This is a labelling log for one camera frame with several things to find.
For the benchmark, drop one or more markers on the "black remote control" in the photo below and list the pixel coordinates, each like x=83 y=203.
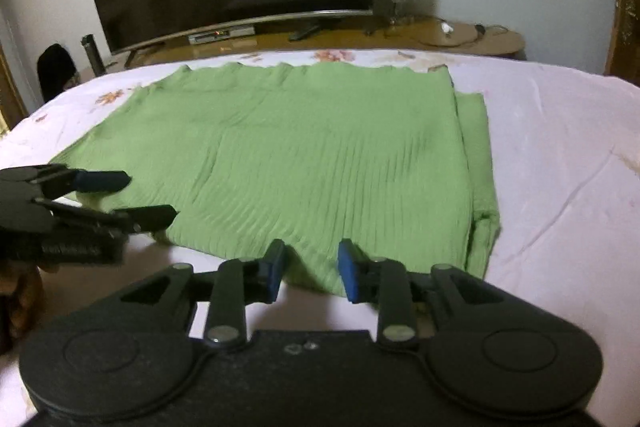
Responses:
x=303 y=33

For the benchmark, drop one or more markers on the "person's left hand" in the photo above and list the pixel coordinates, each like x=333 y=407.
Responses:
x=17 y=302

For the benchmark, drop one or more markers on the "brown wooden door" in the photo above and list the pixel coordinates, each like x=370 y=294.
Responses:
x=625 y=7

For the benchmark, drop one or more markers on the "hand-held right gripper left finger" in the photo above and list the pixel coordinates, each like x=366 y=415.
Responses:
x=274 y=269

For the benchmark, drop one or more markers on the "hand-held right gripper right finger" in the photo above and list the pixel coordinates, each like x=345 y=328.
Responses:
x=350 y=274

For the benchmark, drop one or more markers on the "black chair back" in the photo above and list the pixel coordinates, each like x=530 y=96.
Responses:
x=57 y=72

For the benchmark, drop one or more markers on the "green ribbed knit sweater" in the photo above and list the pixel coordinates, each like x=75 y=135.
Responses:
x=310 y=147

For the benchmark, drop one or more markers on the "pink floral bedsheet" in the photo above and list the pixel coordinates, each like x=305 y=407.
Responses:
x=550 y=157

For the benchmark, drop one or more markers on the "wooden television stand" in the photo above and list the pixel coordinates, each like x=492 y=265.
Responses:
x=350 y=38

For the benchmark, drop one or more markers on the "silver set-top box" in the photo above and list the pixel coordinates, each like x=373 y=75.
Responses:
x=220 y=35

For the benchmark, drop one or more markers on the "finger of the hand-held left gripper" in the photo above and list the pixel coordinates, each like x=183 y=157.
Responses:
x=102 y=181
x=147 y=218

